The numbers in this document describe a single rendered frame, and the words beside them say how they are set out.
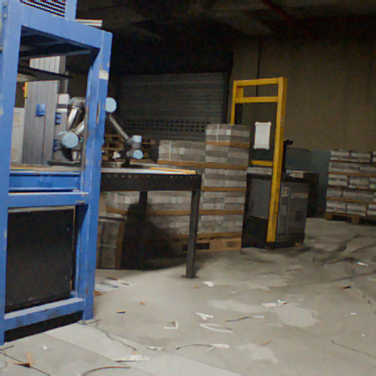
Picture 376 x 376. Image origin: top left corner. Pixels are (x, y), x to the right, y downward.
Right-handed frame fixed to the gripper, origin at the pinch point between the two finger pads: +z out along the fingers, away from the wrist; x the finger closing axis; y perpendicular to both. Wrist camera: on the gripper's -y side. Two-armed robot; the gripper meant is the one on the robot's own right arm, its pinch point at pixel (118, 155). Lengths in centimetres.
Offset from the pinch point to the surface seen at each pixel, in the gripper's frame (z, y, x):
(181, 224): -4, -82, -43
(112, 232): -42, -45, 45
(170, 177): -99, -6, 17
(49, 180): -143, 33, 117
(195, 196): -85, -32, -9
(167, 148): 20, -15, -64
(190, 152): -3, -20, -72
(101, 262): -39, -66, 60
